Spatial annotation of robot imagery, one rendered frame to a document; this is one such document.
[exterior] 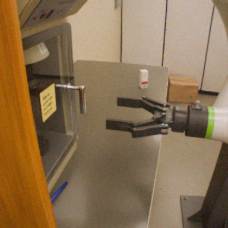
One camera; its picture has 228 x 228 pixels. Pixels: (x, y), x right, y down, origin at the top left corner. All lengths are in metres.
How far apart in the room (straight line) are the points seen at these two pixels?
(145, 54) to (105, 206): 3.07
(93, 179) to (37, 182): 0.34
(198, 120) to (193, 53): 2.94
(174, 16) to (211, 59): 0.80
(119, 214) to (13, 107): 0.43
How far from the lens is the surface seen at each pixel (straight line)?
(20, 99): 0.37
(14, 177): 0.49
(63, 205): 0.71
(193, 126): 0.66
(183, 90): 3.35
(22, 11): 0.42
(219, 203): 1.63
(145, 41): 3.55
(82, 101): 0.72
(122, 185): 0.75
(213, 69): 3.67
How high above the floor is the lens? 1.48
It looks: 30 degrees down
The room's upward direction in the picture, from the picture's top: straight up
